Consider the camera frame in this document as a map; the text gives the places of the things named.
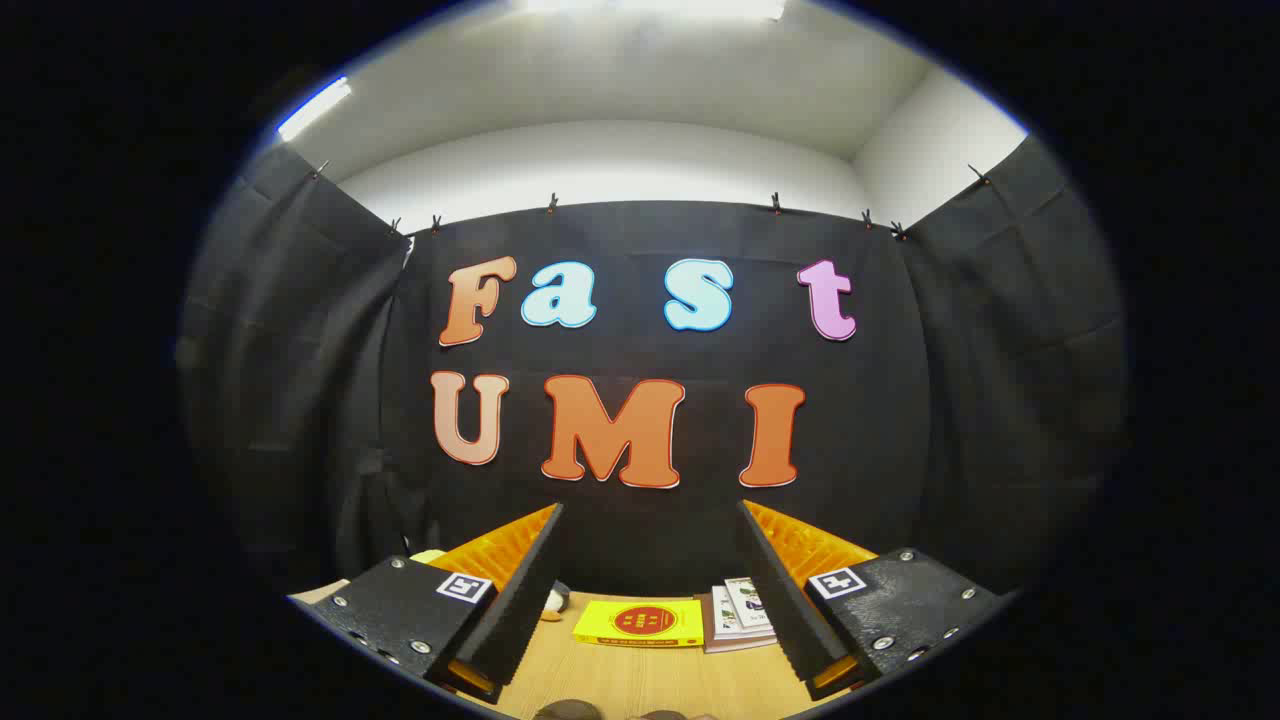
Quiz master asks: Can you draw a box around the ceiling light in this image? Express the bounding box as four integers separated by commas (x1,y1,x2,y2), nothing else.
276,76,354,143
515,0,791,23

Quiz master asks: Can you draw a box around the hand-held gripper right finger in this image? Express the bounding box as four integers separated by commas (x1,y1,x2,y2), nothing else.
737,500,1007,701

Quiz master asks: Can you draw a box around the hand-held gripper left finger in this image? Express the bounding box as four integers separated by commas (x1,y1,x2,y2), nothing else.
305,502,566,706

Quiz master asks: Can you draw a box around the black backdrop cloth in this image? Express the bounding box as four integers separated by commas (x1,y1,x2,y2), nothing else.
175,140,1131,601

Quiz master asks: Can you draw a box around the yellow book with red circle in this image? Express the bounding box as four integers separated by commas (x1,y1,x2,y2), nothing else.
572,598,706,649

